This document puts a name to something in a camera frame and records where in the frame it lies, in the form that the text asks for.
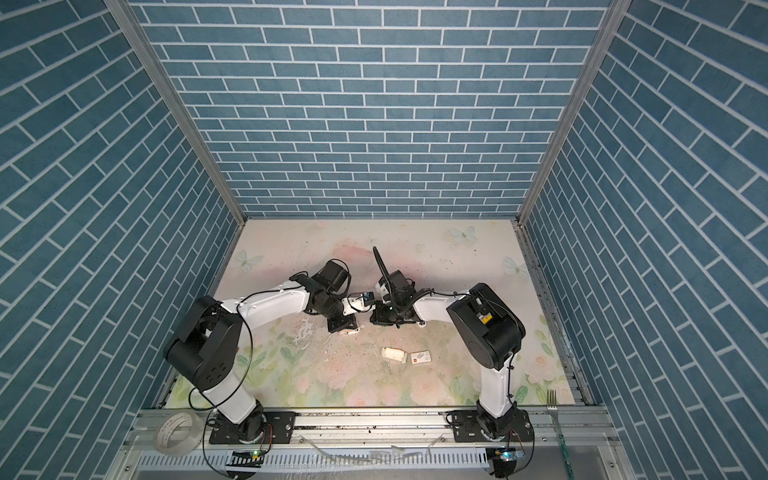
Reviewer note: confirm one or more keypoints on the aluminium front rail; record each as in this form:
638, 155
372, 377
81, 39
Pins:
418, 426

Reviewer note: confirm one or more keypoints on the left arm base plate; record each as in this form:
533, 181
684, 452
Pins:
271, 427

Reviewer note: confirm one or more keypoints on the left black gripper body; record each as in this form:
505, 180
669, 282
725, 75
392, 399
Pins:
338, 322

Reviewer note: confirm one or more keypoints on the silver fork on rail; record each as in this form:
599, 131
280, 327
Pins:
552, 407

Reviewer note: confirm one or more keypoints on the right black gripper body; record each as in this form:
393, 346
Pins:
387, 314

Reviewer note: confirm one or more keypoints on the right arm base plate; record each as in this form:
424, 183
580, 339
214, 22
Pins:
473, 426

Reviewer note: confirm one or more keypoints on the white staple box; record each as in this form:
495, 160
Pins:
420, 357

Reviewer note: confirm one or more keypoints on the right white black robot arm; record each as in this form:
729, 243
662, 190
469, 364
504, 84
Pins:
490, 330

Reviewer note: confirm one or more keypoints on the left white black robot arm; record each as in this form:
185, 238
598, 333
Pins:
205, 345

